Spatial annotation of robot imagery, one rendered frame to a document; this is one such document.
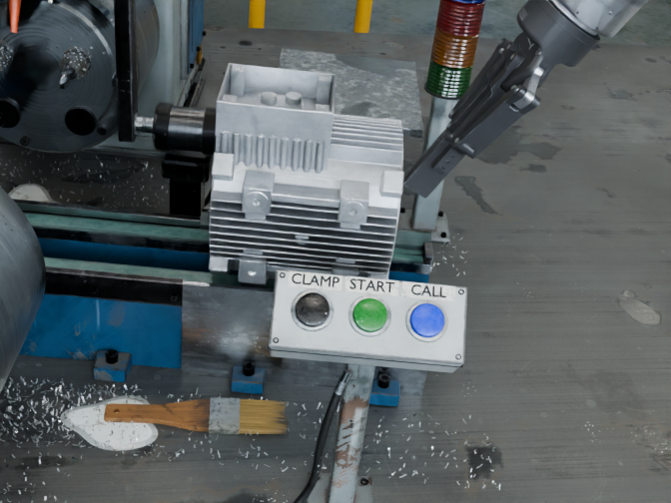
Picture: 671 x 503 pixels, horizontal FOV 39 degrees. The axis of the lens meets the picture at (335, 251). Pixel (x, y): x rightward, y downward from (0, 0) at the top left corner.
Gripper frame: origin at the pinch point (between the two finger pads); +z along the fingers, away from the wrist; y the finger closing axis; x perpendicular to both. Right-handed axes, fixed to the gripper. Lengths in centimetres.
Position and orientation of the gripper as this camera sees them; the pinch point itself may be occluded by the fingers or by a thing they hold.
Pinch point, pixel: (434, 165)
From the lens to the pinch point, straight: 98.2
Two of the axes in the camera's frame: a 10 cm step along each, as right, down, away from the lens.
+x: 8.1, 4.9, 3.1
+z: -5.8, 6.6, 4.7
